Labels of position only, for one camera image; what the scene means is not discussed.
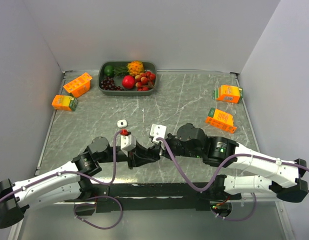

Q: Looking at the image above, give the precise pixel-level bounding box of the orange box back left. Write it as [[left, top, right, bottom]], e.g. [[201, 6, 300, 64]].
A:
[[63, 72, 92, 98]]

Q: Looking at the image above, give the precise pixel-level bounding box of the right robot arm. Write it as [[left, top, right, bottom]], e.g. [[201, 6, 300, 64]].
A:
[[149, 123, 309, 203]]

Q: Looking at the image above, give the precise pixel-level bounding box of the orange box back right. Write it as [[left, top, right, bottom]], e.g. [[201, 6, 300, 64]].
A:
[[212, 85, 243, 104]]

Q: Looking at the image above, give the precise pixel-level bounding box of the green leafy sprig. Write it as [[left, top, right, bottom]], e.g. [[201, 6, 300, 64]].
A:
[[113, 66, 130, 77]]

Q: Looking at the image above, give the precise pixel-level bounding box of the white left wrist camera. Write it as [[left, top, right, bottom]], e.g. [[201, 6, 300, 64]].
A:
[[120, 129, 137, 155]]

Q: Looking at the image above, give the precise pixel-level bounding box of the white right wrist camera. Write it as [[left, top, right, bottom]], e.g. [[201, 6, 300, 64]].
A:
[[149, 124, 168, 144]]

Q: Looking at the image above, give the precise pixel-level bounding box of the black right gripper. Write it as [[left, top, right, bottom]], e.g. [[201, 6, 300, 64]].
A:
[[151, 134, 203, 161]]

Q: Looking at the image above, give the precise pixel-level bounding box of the red lychee bunch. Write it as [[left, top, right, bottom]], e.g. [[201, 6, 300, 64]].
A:
[[134, 71, 157, 91]]

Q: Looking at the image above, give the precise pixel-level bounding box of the green lime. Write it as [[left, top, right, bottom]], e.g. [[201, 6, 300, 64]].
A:
[[103, 65, 115, 77]]

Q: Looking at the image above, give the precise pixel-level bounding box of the white earbud charging case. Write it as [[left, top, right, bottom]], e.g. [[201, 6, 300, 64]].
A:
[[117, 119, 128, 129]]

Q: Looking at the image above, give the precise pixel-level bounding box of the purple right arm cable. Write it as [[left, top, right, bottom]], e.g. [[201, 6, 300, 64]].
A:
[[156, 137, 309, 222]]

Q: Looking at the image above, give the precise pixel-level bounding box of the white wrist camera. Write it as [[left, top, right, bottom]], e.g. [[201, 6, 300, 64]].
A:
[[149, 124, 168, 144], [120, 129, 137, 155]]

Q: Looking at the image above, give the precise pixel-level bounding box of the grey-green fruit tray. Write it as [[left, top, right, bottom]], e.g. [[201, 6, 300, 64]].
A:
[[97, 60, 159, 97]]

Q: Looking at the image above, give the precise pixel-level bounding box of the dark grape bunch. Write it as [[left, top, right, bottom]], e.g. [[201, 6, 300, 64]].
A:
[[100, 76, 124, 91]]

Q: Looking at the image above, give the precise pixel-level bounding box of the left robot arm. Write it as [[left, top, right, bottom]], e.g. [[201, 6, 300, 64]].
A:
[[0, 135, 161, 229]]

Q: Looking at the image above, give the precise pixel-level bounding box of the orange green box left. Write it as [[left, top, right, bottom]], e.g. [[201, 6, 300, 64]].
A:
[[51, 95, 78, 112]]

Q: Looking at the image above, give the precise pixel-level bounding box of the red apple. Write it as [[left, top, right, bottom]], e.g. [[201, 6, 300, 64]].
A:
[[122, 75, 136, 90]]

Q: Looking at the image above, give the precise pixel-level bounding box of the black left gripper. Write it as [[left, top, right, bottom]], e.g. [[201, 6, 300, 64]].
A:
[[97, 140, 156, 169]]

